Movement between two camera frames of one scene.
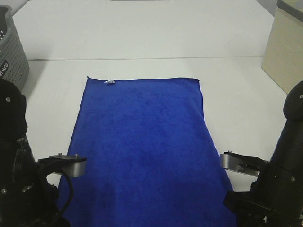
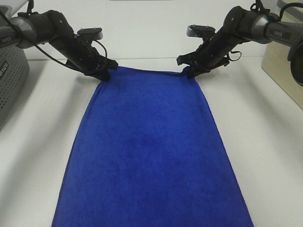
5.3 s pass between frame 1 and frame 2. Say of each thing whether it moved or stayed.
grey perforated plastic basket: stayed
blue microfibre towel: stayed
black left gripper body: moved
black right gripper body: moved
